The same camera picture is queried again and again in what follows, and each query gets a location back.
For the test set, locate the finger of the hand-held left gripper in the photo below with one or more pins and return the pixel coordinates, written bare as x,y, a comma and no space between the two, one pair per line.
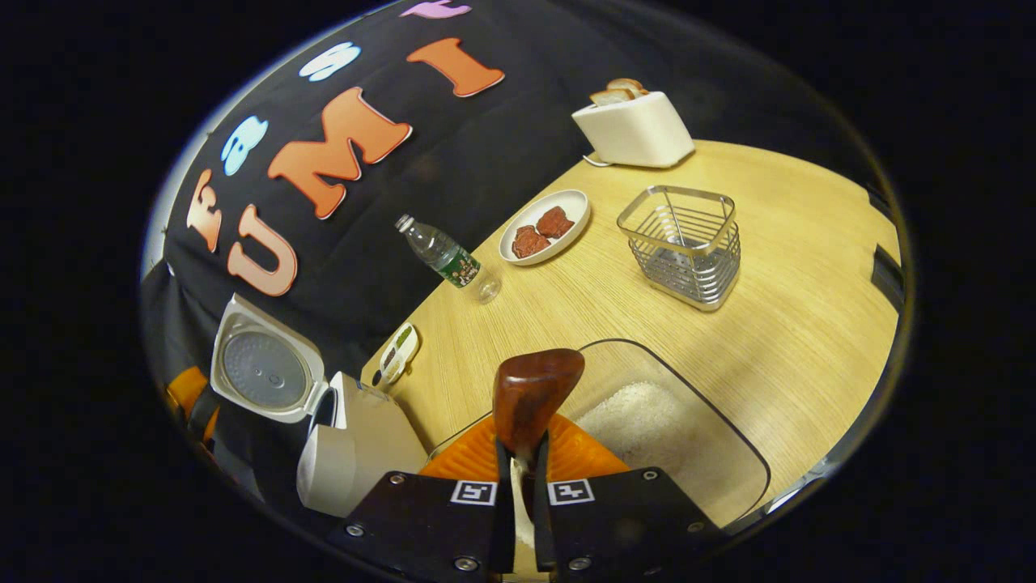
186,389
211,423

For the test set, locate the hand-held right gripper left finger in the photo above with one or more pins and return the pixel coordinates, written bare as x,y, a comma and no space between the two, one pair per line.
505,522

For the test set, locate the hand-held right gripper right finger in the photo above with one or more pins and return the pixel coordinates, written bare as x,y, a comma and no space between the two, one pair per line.
542,526

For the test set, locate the brown wooden spoon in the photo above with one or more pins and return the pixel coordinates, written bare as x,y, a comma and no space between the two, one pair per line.
534,397

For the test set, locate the white rice heap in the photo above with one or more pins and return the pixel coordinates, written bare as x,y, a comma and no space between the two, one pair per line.
647,429

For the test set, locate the white rice cooker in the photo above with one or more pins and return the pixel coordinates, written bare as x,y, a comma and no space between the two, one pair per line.
356,453

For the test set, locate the clear plastic box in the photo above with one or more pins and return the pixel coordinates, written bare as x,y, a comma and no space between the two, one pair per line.
728,478

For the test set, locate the white divided bean dish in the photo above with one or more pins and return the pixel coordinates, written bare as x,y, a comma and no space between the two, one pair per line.
399,352

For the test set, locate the clear plastic water bottle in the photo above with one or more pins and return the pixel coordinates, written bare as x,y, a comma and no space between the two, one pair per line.
445,255

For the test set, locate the red meat piece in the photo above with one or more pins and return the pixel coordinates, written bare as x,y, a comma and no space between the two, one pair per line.
555,222
530,242

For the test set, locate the white oval plate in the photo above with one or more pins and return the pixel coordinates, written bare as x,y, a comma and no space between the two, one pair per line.
566,206

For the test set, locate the white toaster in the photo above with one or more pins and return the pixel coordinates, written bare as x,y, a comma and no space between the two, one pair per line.
639,129

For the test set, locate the toasted bread slice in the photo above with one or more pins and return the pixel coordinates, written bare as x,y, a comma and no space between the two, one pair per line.
611,96
630,83

